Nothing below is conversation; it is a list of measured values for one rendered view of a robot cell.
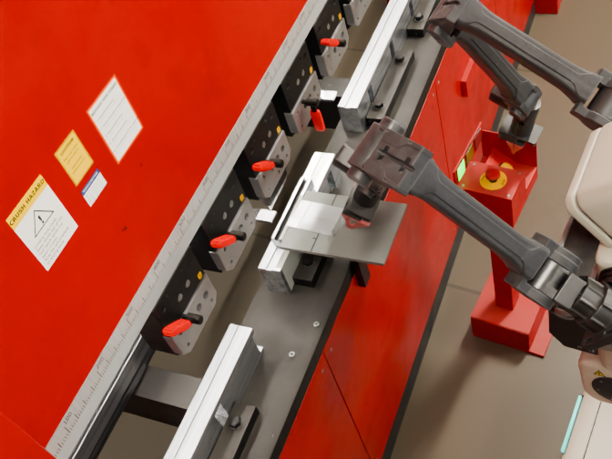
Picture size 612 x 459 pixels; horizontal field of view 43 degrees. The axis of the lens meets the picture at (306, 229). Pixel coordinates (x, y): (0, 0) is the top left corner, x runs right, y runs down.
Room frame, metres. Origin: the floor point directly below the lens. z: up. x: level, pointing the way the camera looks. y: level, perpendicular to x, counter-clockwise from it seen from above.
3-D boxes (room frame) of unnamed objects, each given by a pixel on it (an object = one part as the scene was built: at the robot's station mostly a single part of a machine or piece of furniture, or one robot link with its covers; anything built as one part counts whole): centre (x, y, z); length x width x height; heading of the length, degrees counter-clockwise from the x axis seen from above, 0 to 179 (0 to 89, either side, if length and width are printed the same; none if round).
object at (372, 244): (1.22, -0.09, 1.00); 0.26 x 0.18 x 0.01; 52
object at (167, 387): (1.19, 0.61, 0.81); 0.64 x 0.08 x 0.14; 52
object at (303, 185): (1.33, 0.01, 0.98); 0.20 x 0.03 x 0.03; 142
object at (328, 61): (1.60, -0.20, 1.26); 0.15 x 0.09 x 0.17; 142
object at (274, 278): (1.35, 0.00, 0.92); 0.39 x 0.06 x 0.10; 142
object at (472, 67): (2.02, -0.72, 0.59); 0.15 x 0.02 x 0.07; 142
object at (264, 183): (1.29, 0.05, 1.26); 0.15 x 0.09 x 0.17; 142
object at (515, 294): (1.41, -0.55, 0.39); 0.06 x 0.06 x 0.54; 45
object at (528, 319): (1.39, -0.57, 0.06); 0.25 x 0.20 x 0.12; 45
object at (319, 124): (1.39, -0.11, 1.20); 0.04 x 0.02 x 0.10; 52
